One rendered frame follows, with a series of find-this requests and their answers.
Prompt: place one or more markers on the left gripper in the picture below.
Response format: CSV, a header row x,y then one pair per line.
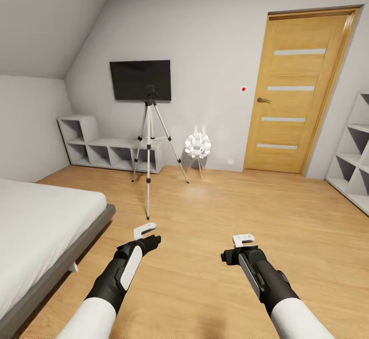
x,y
150,243

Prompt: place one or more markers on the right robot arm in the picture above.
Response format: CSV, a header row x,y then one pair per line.
x,y
290,316

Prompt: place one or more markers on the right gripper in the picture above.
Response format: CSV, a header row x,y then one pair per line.
x,y
230,256

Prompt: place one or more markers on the bookcase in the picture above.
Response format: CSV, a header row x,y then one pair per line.
x,y
79,130
349,168

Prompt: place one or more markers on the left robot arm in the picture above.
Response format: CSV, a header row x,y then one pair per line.
x,y
95,317

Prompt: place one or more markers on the wall mounted tv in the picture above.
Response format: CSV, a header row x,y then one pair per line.
x,y
129,77

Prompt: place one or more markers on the camera tripod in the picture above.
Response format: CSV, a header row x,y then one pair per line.
x,y
150,138

